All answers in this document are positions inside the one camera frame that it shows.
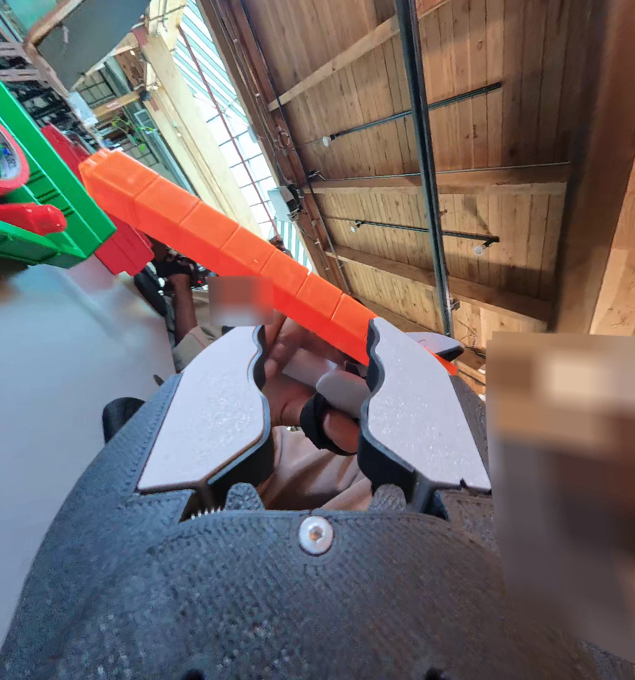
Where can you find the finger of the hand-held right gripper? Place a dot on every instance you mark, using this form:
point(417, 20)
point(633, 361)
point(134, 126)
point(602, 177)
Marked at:
point(439, 346)

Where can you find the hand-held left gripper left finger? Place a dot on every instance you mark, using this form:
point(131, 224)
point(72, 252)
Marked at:
point(211, 419)

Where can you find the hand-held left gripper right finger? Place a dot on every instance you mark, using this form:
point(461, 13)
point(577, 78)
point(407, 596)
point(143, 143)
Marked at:
point(424, 419)

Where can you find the long orange block stick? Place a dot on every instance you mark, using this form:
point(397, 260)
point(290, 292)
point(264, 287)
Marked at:
point(216, 239)

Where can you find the green plastic bin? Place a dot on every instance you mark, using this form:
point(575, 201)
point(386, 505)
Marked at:
point(57, 186)

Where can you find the person's right forearm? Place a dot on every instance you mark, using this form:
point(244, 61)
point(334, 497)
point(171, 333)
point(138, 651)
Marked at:
point(307, 478)

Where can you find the black object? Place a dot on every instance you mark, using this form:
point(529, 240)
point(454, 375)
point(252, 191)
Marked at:
point(121, 413)

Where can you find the person's right hand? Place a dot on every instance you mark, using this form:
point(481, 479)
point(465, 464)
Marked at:
point(291, 398)

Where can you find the low red plastic bin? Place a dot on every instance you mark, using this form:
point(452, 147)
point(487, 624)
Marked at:
point(126, 249)

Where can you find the ceiling mounted device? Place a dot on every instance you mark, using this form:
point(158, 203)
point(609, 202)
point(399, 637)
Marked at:
point(284, 202)

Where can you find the green potted plant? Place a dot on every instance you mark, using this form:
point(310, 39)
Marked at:
point(131, 130)

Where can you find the red tape roll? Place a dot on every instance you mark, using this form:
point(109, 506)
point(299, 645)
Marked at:
point(9, 183)

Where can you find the black board with wooden rim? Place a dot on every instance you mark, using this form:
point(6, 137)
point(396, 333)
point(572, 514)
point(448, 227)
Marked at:
point(94, 32)

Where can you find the black ceiling rail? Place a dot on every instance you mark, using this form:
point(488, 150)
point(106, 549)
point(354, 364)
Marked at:
point(426, 159)

